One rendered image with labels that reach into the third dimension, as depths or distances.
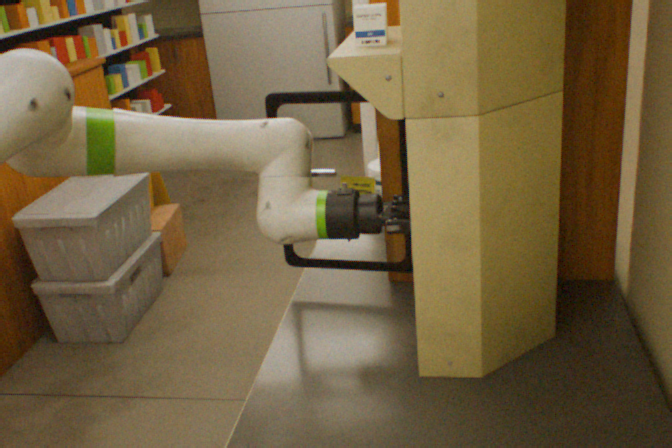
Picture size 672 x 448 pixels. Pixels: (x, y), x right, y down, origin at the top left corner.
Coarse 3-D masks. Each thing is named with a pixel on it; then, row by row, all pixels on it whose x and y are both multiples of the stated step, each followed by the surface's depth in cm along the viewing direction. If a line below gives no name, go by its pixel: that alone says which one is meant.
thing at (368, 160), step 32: (320, 128) 146; (352, 128) 144; (384, 128) 142; (320, 160) 149; (352, 160) 147; (384, 160) 145; (384, 192) 147; (320, 256) 158; (352, 256) 156; (384, 256) 153
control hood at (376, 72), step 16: (352, 32) 131; (400, 32) 125; (352, 48) 113; (368, 48) 112; (384, 48) 110; (400, 48) 109; (336, 64) 107; (352, 64) 106; (368, 64) 106; (384, 64) 106; (400, 64) 105; (352, 80) 107; (368, 80) 107; (384, 80) 107; (400, 80) 106; (368, 96) 108; (384, 96) 107; (400, 96) 107; (384, 112) 108; (400, 112) 108
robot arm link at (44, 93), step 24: (0, 72) 98; (24, 72) 98; (48, 72) 100; (0, 96) 96; (24, 96) 98; (48, 96) 100; (72, 96) 104; (0, 120) 96; (24, 120) 98; (48, 120) 101; (72, 120) 112; (0, 144) 97; (24, 144) 101; (48, 144) 109
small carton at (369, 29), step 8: (352, 8) 112; (360, 8) 112; (368, 8) 112; (376, 8) 111; (384, 8) 112; (360, 16) 112; (368, 16) 112; (376, 16) 112; (384, 16) 112; (360, 24) 113; (368, 24) 112; (376, 24) 112; (384, 24) 112; (360, 32) 113; (368, 32) 113; (376, 32) 113; (384, 32) 113; (360, 40) 114; (368, 40) 113; (376, 40) 113; (384, 40) 113
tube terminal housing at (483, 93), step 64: (448, 0) 101; (512, 0) 104; (448, 64) 104; (512, 64) 108; (448, 128) 108; (512, 128) 112; (448, 192) 112; (512, 192) 116; (448, 256) 116; (512, 256) 120; (448, 320) 121; (512, 320) 125
